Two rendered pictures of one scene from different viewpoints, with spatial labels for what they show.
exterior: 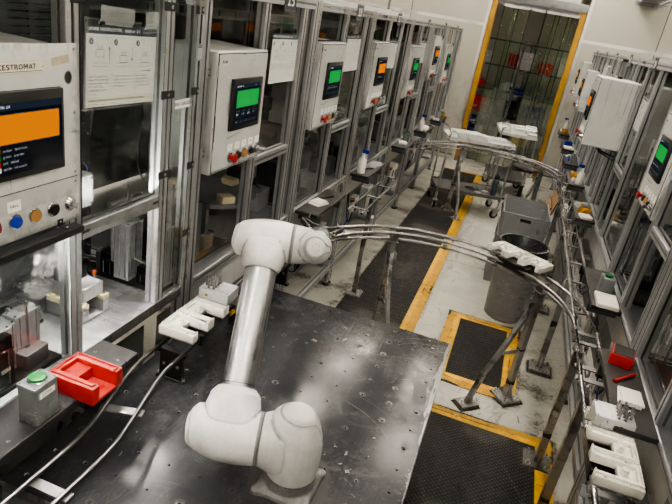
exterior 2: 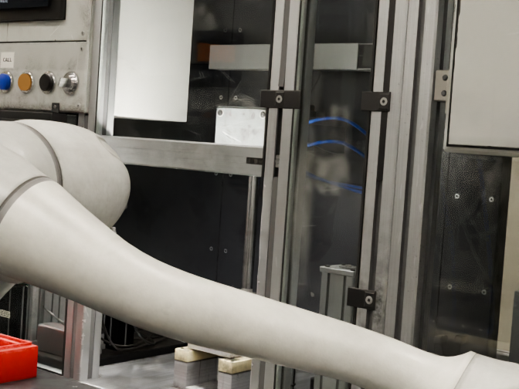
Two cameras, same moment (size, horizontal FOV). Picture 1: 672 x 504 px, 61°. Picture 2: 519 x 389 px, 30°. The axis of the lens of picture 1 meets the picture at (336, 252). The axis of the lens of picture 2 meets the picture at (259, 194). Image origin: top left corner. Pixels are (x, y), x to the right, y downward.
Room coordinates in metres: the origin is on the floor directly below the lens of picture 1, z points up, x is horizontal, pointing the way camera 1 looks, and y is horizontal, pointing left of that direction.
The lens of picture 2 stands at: (2.39, -0.67, 1.34)
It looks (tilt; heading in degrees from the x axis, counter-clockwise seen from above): 3 degrees down; 113
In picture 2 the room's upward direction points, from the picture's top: 4 degrees clockwise
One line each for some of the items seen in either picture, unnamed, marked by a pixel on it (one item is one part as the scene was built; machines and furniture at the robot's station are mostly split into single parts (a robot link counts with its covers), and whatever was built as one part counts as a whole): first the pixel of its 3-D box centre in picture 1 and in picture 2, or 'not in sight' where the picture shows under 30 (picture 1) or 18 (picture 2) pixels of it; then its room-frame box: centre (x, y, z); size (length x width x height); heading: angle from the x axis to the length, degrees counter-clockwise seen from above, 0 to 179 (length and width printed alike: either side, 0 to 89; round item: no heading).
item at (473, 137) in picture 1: (471, 169); not in sight; (6.90, -1.44, 0.48); 0.88 x 0.56 x 0.96; 93
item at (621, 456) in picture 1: (609, 454); not in sight; (1.52, -0.99, 0.84); 0.37 x 0.14 x 0.10; 165
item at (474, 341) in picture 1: (478, 350); not in sight; (3.47, -1.09, 0.01); 1.00 x 0.55 x 0.01; 165
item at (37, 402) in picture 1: (35, 395); not in sight; (1.18, 0.70, 0.97); 0.08 x 0.08 x 0.12; 75
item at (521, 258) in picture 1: (518, 260); not in sight; (3.14, -1.06, 0.84); 0.37 x 0.14 x 0.10; 43
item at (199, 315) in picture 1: (202, 318); not in sight; (1.90, 0.46, 0.84); 0.36 x 0.14 x 0.10; 165
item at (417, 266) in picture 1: (432, 223); not in sight; (6.05, -1.00, 0.01); 5.85 x 0.59 x 0.01; 165
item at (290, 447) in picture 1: (292, 439); not in sight; (1.32, 0.03, 0.85); 0.18 x 0.16 x 0.22; 92
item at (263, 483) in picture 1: (292, 471); not in sight; (1.34, 0.01, 0.71); 0.22 x 0.18 x 0.06; 165
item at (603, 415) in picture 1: (614, 413); not in sight; (1.63, -1.02, 0.92); 0.13 x 0.10 x 0.09; 75
